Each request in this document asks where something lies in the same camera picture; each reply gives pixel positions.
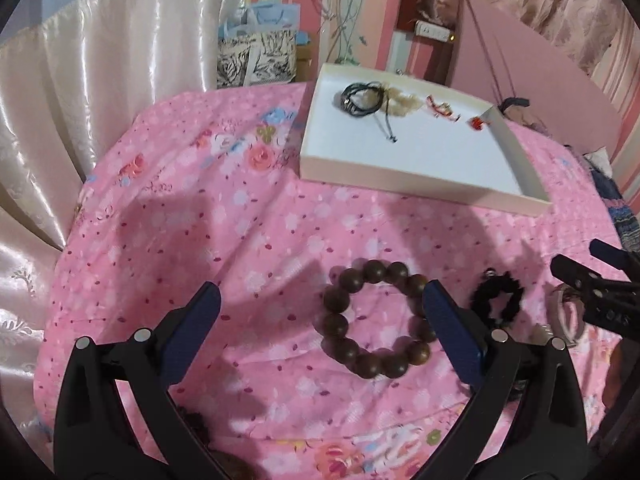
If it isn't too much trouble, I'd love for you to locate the black scrunchie with charm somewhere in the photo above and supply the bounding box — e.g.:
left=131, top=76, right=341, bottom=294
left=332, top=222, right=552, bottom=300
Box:
left=470, top=268, right=524, bottom=328

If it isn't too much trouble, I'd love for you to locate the brown wooden bead bracelet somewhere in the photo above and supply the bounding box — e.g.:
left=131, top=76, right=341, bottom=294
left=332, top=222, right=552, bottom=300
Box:
left=321, top=258, right=440, bottom=377

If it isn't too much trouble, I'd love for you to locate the red string bracelet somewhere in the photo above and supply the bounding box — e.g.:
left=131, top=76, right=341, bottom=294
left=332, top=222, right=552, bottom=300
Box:
left=425, top=94, right=462, bottom=124

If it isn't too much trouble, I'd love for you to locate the beige fabric flower scrunchie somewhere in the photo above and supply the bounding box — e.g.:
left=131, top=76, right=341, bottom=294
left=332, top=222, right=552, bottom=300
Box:
left=382, top=87, right=423, bottom=117

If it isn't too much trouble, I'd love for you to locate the dark blue knitted blanket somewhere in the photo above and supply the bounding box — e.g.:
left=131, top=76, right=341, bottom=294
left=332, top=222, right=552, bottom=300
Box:
left=588, top=162, right=640, bottom=252

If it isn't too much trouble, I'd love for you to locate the small red knot charm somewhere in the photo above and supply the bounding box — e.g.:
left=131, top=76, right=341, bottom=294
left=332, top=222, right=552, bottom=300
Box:
left=469, top=117, right=485, bottom=131

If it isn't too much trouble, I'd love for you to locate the pink floral bedsheet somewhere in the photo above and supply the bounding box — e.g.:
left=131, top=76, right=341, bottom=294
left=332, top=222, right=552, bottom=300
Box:
left=34, top=84, right=618, bottom=479

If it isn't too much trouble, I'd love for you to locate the pink headboard cushion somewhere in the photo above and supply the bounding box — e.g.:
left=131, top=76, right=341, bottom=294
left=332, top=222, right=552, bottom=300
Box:
left=447, top=0, right=622, bottom=153

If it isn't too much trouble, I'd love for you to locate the white shallow tray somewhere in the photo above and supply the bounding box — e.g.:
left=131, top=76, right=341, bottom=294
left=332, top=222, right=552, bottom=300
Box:
left=299, top=64, right=550, bottom=217

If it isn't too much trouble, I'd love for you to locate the pink patterned curtain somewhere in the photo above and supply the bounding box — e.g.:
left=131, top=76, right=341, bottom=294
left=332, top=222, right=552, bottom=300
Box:
left=416, top=0, right=639, bottom=96

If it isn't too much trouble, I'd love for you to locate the white power strip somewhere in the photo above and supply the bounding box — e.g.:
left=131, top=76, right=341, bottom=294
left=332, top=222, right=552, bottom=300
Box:
left=414, top=20, right=454, bottom=44

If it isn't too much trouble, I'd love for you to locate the cardboard box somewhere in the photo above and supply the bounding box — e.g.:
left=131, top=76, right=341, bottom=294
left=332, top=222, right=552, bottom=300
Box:
left=295, top=42, right=317, bottom=82

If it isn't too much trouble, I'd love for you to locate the cream satin curtain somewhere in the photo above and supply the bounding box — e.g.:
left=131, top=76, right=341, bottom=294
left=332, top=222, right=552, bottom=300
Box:
left=0, top=0, right=260, bottom=396

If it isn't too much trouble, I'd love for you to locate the black white patterned tote bag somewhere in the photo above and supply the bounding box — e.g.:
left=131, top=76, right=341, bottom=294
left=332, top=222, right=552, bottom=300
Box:
left=217, top=30, right=297, bottom=88

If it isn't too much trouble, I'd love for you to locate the light blue paper bag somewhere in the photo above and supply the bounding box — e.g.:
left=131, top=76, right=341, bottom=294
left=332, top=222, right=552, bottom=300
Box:
left=218, top=2, right=302, bottom=40

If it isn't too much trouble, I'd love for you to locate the white strap wristwatch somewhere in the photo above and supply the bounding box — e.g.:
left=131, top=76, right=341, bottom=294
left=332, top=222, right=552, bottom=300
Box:
left=541, top=283, right=586, bottom=348

